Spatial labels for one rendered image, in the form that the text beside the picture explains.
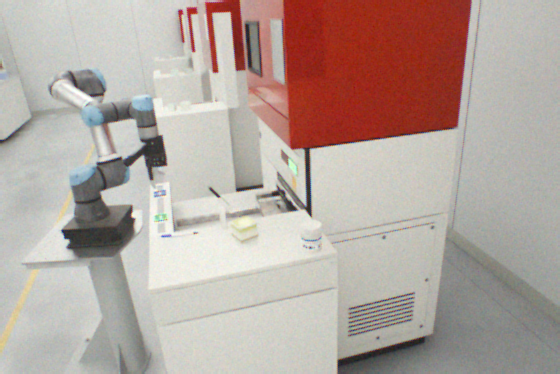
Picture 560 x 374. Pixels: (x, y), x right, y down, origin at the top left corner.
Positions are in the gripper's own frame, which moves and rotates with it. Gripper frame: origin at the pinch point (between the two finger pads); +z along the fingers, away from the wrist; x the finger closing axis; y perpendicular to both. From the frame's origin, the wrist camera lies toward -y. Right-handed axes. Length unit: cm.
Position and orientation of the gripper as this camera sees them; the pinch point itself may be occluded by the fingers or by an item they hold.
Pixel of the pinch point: (152, 185)
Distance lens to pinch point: 172.9
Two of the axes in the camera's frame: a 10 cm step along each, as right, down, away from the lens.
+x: -2.7, -3.8, 8.8
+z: 0.6, 9.1, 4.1
